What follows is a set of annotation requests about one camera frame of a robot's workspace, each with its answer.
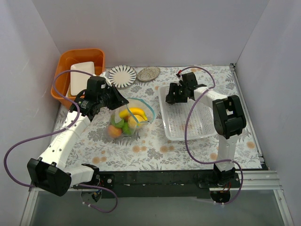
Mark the orange plastic tub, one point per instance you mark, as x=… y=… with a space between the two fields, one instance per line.
x=67 y=59

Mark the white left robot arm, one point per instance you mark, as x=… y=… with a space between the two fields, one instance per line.
x=48 y=172

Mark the green toy pepper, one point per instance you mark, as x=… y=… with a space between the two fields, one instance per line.
x=117 y=123

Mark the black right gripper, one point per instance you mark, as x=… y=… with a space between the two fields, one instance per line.
x=177 y=90

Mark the peach toy fruit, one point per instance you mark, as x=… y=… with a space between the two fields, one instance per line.
x=114 y=132

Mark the yellow toy lemon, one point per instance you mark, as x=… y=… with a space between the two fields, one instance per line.
x=135 y=121

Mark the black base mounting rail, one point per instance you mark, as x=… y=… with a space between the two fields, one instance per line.
x=202 y=184

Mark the speckled grey stone plate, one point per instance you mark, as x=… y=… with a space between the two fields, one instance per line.
x=148 y=74

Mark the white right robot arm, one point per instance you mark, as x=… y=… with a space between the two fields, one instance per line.
x=228 y=118

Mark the clear zip top bag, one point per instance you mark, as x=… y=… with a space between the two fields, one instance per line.
x=125 y=121

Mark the white rectangular dish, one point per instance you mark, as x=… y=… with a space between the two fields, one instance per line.
x=79 y=80

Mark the wrinkled green fruit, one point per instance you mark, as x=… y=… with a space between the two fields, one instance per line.
x=127 y=130

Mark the black white striped plate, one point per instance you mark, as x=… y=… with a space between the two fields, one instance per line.
x=122 y=76

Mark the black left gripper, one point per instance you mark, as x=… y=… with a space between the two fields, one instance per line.
x=114 y=96

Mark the dark purple toy mangosteen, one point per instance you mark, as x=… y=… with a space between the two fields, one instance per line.
x=170 y=99

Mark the yellow toy banana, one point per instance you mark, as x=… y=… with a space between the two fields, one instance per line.
x=134 y=111

